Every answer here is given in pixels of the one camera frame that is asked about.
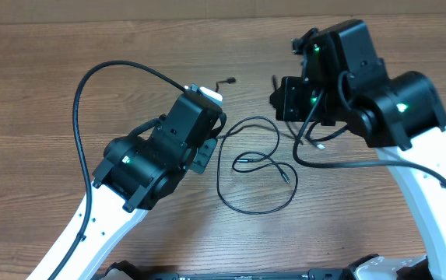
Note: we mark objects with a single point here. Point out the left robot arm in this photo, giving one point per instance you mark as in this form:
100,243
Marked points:
136,172

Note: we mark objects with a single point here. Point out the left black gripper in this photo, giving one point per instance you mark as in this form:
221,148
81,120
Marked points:
203,155

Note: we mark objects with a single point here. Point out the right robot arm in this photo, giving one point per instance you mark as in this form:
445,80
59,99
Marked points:
401,118

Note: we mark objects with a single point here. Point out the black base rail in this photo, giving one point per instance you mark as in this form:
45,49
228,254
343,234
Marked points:
312,274

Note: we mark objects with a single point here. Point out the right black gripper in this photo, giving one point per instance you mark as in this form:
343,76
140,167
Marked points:
282,100

